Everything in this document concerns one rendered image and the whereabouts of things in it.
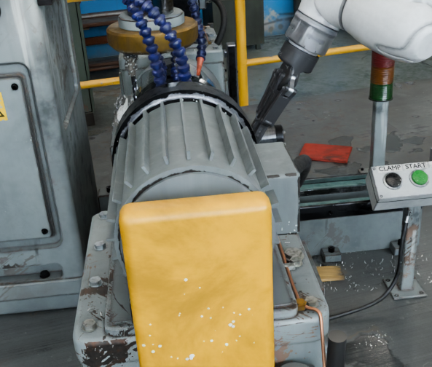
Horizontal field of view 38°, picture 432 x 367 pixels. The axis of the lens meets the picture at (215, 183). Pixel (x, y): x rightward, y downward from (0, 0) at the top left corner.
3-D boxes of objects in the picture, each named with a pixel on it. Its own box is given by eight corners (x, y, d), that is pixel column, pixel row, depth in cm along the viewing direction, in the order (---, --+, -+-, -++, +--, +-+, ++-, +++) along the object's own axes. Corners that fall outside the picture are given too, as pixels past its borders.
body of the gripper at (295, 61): (282, 34, 126) (260, 75, 129) (291, 44, 118) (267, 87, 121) (314, 49, 128) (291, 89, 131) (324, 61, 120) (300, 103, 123)
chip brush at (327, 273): (249, 285, 134) (249, 282, 134) (248, 272, 139) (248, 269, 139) (345, 280, 134) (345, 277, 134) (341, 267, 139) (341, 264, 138)
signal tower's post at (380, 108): (366, 183, 174) (374, 32, 156) (358, 170, 181) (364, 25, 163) (394, 180, 175) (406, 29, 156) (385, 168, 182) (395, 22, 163)
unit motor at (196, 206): (138, 537, 70) (80, 202, 51) (141, 340, 99) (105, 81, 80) (366, 508, 71) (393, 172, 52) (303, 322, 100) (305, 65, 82)
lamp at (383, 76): (374, 86, 163) (374, 69, 161) (366, 79, 168) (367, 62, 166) (396, 84, 163) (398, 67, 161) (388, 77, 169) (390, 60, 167)
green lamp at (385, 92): (373, 103, 165) (374, 86, 163) (366, 95, 170) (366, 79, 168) (395, 100, 165) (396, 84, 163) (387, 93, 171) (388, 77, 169)
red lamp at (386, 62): (374, 69, 161) (376, 52, 159) (367, 62, 166) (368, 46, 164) (398, 67, 161) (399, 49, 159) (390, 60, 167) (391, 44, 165)
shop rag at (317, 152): (296, 159, 191) (296, 156, 190) (304, 144, 201) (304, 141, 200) (347, 164, 186) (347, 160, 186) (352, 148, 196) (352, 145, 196)
